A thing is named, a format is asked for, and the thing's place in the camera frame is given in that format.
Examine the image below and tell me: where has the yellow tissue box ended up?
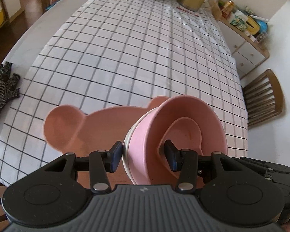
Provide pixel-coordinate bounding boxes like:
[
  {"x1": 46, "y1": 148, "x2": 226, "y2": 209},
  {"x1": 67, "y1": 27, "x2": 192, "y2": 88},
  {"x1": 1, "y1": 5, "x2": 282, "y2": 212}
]
[{"x1": 243, "y1": 16, "x2": 260, "y2": 35}]

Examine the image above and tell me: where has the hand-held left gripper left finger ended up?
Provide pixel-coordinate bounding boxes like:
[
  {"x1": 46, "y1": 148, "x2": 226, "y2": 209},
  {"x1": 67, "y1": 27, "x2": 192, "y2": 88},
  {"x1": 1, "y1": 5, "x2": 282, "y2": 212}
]
[{"x1": 42, "y1": 141, "x2": 124, "y2": 194}]

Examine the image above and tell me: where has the blue globe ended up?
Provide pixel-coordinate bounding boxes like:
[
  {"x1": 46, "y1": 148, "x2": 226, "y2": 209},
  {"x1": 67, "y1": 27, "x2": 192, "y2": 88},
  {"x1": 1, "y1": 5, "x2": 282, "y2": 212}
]
[{"x1": 256, "y1": 20, "x2": 269, "y2": 38}]

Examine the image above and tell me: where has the amber oil bottle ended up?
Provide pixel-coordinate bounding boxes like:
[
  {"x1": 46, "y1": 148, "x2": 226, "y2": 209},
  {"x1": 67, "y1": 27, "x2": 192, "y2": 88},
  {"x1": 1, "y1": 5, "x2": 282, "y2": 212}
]
[{"x1": 221, "y1": 0, "x2": 235, "y2": 17}]

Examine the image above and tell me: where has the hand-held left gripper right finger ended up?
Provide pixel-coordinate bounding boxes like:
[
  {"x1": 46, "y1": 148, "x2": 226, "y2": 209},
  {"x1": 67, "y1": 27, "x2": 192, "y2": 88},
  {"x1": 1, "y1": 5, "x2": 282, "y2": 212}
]
[{"x1": 164, "y1": 139, "x2": 244, "y2": 194}]

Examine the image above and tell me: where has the red pen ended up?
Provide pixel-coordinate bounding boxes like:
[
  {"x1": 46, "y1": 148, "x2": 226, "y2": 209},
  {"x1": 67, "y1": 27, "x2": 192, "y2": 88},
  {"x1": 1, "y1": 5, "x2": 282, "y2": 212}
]
[{"x1": 177, "y1": 6, "x2": 199, "y2": 17}]

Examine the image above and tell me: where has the white wooden sideboard cabinet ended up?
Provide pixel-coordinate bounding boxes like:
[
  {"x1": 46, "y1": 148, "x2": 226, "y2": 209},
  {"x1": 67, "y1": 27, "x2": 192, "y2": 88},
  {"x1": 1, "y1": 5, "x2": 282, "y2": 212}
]
[{"x1": 208, "y1": 0, "x2": 270, "y2": 79}]

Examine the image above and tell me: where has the white checked tablecloth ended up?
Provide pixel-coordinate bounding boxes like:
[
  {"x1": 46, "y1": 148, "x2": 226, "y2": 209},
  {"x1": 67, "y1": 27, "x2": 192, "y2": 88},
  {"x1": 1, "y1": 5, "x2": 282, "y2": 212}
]
[{"x1": 0, "y1": 0, "x2": 248, "y2": 186}]

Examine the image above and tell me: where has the pink bowl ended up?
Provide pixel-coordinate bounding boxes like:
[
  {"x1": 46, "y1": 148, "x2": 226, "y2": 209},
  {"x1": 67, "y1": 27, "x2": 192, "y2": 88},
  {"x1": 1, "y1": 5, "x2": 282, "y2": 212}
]
[{"x1": 123, "y1": 95, "x2": 228, "y2": 185}]

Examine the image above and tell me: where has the black knitted glove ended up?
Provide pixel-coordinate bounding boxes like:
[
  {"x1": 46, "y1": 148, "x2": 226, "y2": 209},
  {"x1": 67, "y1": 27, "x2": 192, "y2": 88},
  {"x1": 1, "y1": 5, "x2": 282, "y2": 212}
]
[{"x1": 0, "y1": 61, "x2": 21, "y2": 122}]

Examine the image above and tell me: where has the green tissue pack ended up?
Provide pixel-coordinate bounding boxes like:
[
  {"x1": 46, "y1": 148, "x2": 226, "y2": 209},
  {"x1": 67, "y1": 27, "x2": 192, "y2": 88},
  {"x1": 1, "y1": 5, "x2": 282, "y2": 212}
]
[{"x1": 229, "y1": 13, "x2": 247, "y2": 31}]

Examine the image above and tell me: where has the cream bowl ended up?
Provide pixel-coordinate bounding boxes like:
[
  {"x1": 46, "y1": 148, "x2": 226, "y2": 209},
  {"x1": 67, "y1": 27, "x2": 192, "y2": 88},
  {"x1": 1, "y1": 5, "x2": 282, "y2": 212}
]
[{"x1": 122, "y1": 110, "x2": 155, "y2": 182}]

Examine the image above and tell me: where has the pink bear-shaped plate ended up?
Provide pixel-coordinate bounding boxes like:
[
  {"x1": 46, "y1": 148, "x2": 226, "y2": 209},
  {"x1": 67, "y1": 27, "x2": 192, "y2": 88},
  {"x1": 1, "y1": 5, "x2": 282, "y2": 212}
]
[{"x1": 43, "y1": 96, "x2": 170, "y2": 189}]

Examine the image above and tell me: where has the small pink heart-shaped dish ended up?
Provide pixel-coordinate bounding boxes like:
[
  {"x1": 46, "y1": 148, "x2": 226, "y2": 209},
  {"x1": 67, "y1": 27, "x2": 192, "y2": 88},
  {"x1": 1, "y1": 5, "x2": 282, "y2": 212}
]
[{"x1": 157, "y1": 117, "x2": 203, "y2": 172}]

